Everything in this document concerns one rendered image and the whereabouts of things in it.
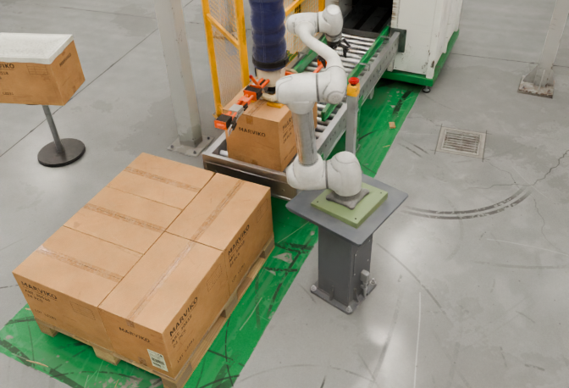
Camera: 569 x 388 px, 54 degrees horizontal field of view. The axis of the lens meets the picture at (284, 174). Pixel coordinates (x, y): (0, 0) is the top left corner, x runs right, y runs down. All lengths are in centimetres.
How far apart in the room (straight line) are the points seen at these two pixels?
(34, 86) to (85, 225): 147
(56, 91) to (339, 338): 274
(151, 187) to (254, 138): 73
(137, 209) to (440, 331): 196
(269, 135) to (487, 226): 172
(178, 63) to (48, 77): 95
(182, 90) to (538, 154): 296
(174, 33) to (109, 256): 184
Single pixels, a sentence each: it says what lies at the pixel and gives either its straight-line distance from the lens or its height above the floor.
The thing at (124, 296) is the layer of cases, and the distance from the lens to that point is 307.
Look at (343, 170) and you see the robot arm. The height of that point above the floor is 101.
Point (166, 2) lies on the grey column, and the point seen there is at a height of 131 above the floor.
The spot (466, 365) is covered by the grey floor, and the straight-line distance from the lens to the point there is 345.
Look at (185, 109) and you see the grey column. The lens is 468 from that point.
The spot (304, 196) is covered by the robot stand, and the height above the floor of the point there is 75.
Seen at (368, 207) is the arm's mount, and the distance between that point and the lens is 303.
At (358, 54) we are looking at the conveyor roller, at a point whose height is 55.
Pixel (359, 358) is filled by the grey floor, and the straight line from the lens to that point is 337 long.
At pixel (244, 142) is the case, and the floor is 73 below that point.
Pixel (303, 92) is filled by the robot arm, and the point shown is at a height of 155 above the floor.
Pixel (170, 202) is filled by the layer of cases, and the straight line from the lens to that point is 353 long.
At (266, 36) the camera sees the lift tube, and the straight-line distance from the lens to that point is 343.
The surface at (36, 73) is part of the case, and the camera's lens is 456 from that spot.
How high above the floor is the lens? 281
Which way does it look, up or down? 39 degrees down
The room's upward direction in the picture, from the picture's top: 3 degrees counter-clockwise
